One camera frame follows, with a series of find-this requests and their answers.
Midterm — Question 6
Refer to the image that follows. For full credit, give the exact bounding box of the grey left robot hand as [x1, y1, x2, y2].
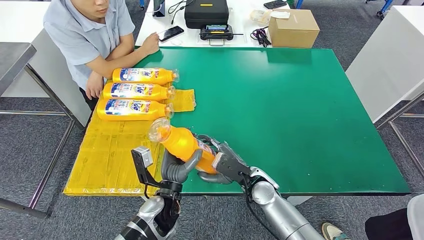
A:
[160, 149, 204, 185]

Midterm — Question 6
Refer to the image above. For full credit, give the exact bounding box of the person's right hand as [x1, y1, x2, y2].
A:
[139, 32, 161, 56]

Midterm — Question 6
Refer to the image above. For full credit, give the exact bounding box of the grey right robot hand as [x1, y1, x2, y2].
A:
[196, 134, 253, 185]

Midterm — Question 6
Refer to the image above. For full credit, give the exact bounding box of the person's left hand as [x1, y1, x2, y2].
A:
[85, 71, 106, 101]

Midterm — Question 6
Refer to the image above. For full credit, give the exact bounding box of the orange detergent bottle clear cap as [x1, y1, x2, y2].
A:
[111, 67, 181, 86]
[147, 117, 220, 176]
[102, 82, 177, 102]
[96, 98, 175, 122]

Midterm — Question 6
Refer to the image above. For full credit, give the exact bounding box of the black smartphone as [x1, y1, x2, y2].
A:
[263, 0, 288, 10]
[157, 25, 185, 43]

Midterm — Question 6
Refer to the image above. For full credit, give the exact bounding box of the black phone on stand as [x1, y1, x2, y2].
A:
[152, 0, 167, 18]

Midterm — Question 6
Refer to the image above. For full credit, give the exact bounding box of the person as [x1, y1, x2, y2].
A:
[43, 0, 161, 112]
[321, 193, 424, 240]

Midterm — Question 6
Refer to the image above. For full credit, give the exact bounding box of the black equipment case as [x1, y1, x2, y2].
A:
[184, 0, 230, 30]

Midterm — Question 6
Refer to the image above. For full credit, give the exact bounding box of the black remote controller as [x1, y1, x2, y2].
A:
[199, 24, 245, 47]

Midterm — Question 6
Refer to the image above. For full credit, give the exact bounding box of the yellow plastic-wrapped board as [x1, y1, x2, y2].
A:
[62, 79, 197, 197]

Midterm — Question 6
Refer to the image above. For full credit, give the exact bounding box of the grey metal table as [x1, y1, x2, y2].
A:
[0, 42, 78, 220]

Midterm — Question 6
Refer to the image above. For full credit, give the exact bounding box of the white table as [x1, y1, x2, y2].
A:
[345, 4, 424, 180]
[0, 1, 93, 128]

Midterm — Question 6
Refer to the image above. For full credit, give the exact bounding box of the clear plastic bag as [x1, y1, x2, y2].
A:
[249, 9, 272, 26]

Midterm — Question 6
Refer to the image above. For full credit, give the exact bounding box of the brown cardboard box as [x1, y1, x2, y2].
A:
[268, 8, 321, 49]

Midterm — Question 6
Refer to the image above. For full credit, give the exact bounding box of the blue cart leg with caster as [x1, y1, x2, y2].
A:
[365, 0, 396, 18]

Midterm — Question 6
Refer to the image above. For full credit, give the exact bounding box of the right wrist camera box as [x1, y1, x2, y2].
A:
[211, 151, 253, 183]

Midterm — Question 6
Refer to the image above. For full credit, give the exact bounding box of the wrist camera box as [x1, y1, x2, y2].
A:
[130, 146, 155, 170]
[211, 151, 253, 183]

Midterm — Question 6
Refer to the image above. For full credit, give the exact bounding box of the black charging cable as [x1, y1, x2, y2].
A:
[167, 0, 197, 26]

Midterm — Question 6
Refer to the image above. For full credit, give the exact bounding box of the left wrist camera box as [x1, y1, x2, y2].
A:
[130, 146, 155, 170]

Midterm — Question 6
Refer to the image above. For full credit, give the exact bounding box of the black cable bundle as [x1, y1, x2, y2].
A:
[250, 27, 273, 48]

